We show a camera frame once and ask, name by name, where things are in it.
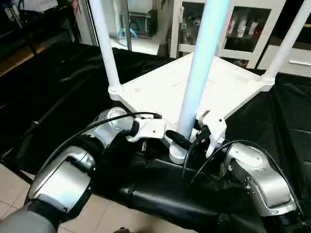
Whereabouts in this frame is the white plastic table top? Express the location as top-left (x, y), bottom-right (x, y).
top-left (108, 52), bottom-right (275, 163)

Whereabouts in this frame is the white plastic table leg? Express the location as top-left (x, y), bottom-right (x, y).
top-left (261, 0), bottom-right (311, 84)
top-left (168, 0), bottom-right (231, 165)
top-left (89, 0), bottom-right (123, 95)

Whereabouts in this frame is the white drawer unit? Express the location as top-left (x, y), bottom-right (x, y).
top-left (257, 45), bottom-right (311, 77)

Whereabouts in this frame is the white glass door cabinet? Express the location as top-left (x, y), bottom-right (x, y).
top-left (169, 0), bottom-right (287, 68)

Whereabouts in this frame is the black metal bench leg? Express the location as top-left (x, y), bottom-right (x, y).
top-left (0, 150), bottom-right (35, 186)

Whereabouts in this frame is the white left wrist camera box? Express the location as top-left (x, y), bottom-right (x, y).
top-left (127, 118), bottom-right (167, 143)

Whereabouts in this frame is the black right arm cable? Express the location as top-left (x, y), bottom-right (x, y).
top-left (182, 131), bottom-right (302, 214)

